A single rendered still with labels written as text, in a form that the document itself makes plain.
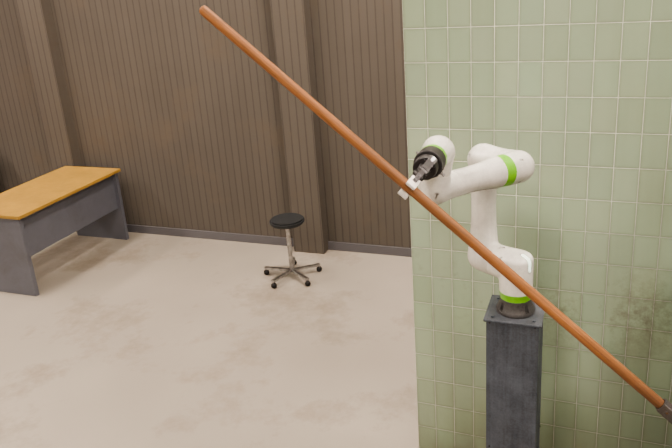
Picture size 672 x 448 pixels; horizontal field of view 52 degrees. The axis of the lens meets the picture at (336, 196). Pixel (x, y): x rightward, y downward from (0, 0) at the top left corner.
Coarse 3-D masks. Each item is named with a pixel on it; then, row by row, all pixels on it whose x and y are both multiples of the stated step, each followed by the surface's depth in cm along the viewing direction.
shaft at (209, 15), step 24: (216, 24) 202; (240, 48) 202; (336, 120) 199; (360, 144) 198; (384, 168) 197; (408, 192) 197; (504, 264) 194; (528, 288) 193; (552, 312) 193; (576, 336) 192
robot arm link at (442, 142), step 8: (432, 136) 227; (440, 136) 226; (424, 144) 226; (432, 144) 220; (440, 144) 221; (448, 144) 224; (448, 152) 222; (448, 160) 222; (448, 168) 226; (440, 176) 226
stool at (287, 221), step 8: (280, 216) 584; (288, 216) 583; (296, 216) 582; (272, 224) 572; (280, 224) 567; (288, 224) 567; (296, 224) 568; (288, 232) 581; (288, 240) 584; (288, 248) 586; (288, 256) 589; (312, 264) 600; (264, 272) 602; (288, 272) 589; (296, 272) 587; (272, 280) 576
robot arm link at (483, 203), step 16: (480, 144) 268; (480, 160) 264; (480, 192) 270; (496, 192) 273; (480, 208) 272; (480, 224) 274; (496, 224) 277; (480, 240) 276; (496, 240) 278; (480, 256) 277
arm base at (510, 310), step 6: (498, 306) 276; (504, 306) 272; (510, 306) 271; (516, 306) 270; (522, 306) 270; (528, 306) 271; (534, 306) 275; (498, 312) 275; (504, 312) 272; (510, 312) 271; (516, 312) 270; (522, 312) 270; (528, 312) 271; (534, 312) 274; (516, 318) 270; (522, 318) 270
